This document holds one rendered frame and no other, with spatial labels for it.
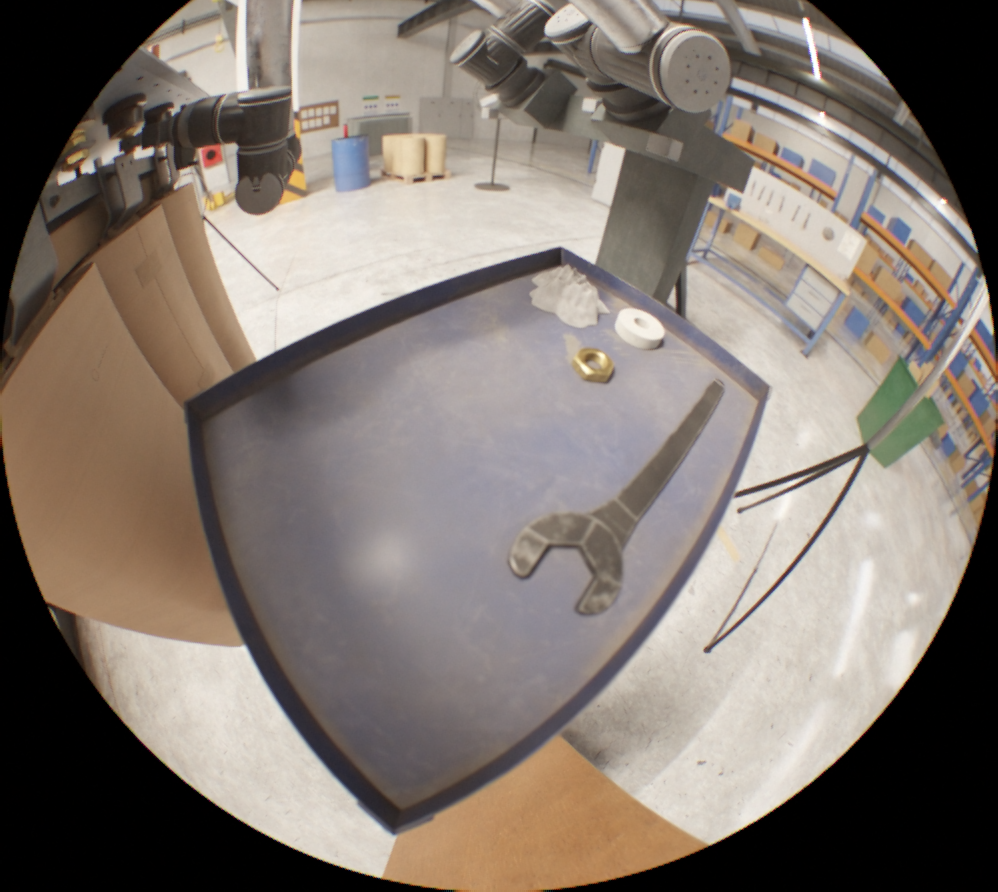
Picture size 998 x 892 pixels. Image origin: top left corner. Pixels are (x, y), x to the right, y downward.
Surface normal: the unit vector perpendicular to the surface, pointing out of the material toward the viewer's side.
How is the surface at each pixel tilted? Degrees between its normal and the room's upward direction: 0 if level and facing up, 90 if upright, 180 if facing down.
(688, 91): 103
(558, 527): 0
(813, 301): 90
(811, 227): 90
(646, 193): 90
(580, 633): 0
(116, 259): 90
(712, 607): 0
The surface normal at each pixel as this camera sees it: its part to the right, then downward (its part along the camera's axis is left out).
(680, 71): 0.21, 0.89
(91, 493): 0.99, 0.14
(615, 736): 0.10, -0.66
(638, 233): -0.88, 0.29
